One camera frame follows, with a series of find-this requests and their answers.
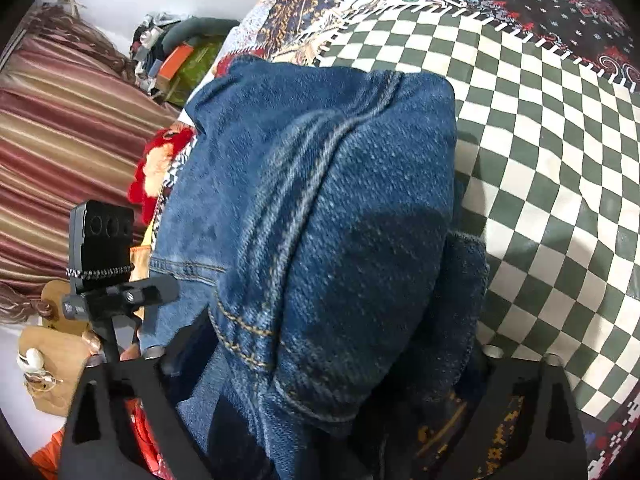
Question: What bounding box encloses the blue denim jacket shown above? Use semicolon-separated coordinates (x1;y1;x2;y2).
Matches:
139;55;491;480

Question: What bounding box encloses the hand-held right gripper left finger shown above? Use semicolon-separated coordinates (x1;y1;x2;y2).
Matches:
59;325;216;480

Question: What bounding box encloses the orange box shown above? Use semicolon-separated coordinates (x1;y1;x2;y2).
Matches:
159;44;197;82

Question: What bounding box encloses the light wooden board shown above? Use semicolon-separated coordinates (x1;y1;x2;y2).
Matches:
17;280;101;417

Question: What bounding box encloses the green box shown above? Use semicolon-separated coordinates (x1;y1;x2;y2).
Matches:
172;41;227;107

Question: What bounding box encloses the red and cream plush toy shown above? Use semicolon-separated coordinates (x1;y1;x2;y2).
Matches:
127;126;197;226

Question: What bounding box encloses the pile of mixed clothes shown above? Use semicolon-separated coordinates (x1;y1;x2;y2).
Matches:
130;10;172;92

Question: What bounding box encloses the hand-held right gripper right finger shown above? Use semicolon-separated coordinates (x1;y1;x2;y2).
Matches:
475;342;590;480

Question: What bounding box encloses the orange cloth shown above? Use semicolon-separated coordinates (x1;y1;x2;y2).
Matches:
30;395;167;480

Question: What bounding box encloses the patchwork checkered blanket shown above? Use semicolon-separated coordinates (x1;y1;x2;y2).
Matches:
210;0;640;480

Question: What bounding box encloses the grey rolled cloth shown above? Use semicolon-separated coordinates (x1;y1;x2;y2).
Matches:
164;16;242;52

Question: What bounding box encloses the person's left hand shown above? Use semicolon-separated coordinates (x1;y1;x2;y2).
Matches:
80;327;143;363

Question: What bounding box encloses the striped curtain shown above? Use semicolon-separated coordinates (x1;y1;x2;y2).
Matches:
0;5;186;321

